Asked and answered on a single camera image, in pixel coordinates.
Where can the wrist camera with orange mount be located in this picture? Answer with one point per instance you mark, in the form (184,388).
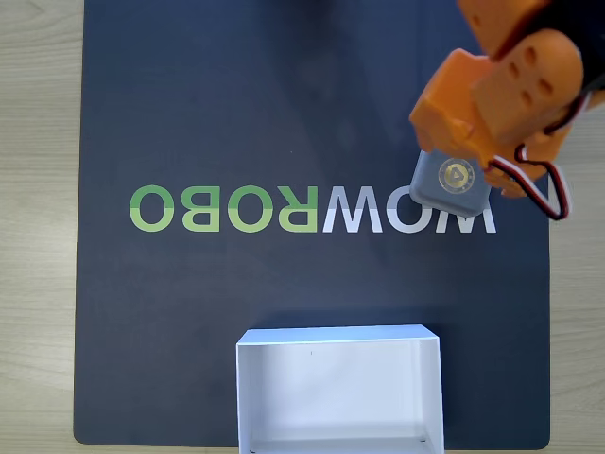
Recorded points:
(449,104)

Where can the white open cardboard box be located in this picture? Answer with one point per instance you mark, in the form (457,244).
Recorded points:
(331,392)

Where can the grey case with gold emblem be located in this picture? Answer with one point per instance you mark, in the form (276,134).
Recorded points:
(439,201)

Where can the dark mat with WOWROBO logo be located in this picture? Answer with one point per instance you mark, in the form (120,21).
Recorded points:
(236,118)

